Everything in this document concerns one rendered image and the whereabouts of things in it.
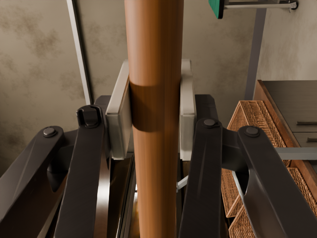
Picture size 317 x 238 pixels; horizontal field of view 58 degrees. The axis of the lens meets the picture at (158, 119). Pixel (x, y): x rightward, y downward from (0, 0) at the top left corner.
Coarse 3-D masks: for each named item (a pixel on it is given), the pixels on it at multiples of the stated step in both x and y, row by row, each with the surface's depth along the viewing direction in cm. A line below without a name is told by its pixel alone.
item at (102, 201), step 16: (80, 112) 13; (96, 112) 13; (80, 128) 13; (96, 128) 13; (80, 144) 12; (96, 144) 12; (80, 160) 11; (96, 160) 11; (80, 176) 11; (96, 176) 11; (64, 192) 10; (80, 192) 10; (96, 192) 10; (64, 208) 9; (80, 208) 9; (96, 208) 10; (64, 224) 9; (80, 224) 9; (96, 224) 9
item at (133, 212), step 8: (136, 184) 176; (136, 192) 173; (136, 200) 170; (128, 208) 160; (136, 208) 168; (128, 216) 155; (136, 216) 166; (128, 224) 151; (136, 224) 163; (128, 232) 147; (136, 232) 161
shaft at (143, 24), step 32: (128, 0) 14; (160, 0) 13; (128, 32) 15; (160, 32) 14; (160, 64) 15; (160, 96) 16; (160, 128) 17; (160, 160) 18; (160, 192) 20; (160, 224) 22
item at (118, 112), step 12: (120, 72) 18; (120, 84) 16; (120, 96) 15; (108, 108) 14; (120, 108) 14; (108, 120) 14; (120, 120) 14; (132, 120) 18; (108, 132) 14; (120, 132) 14; (120, 144) 15; (120, 156) 15
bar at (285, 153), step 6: (276, 150) 127; (282, 150) 127; (288, 150) 127; (294, 150) 127; (300, 150) 127; (306, 150) 127; (312, 150) 126; (282, 156) 127; (288, 156) 127; (294, 156) 126; (300, 156) 126; (306, 156) 126; (312, 156) 126; (186, 180) 139; (180, 186) 141
